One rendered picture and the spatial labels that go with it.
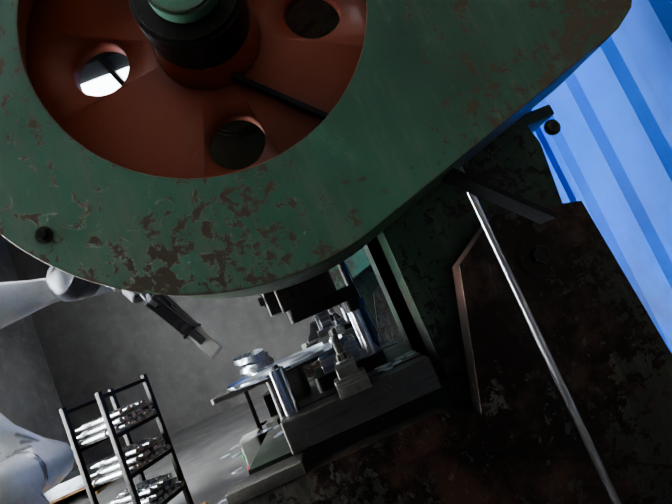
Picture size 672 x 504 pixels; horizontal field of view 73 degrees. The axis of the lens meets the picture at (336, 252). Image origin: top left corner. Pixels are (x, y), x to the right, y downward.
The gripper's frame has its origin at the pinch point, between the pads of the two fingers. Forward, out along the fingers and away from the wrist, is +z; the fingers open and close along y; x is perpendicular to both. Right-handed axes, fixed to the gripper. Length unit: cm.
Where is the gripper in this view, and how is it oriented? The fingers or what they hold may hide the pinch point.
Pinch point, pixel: (205, 342)
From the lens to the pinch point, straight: 101.0
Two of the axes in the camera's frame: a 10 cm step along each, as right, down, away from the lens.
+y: 0.5, -1.5, -9.9
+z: 7.6, 6.5, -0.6
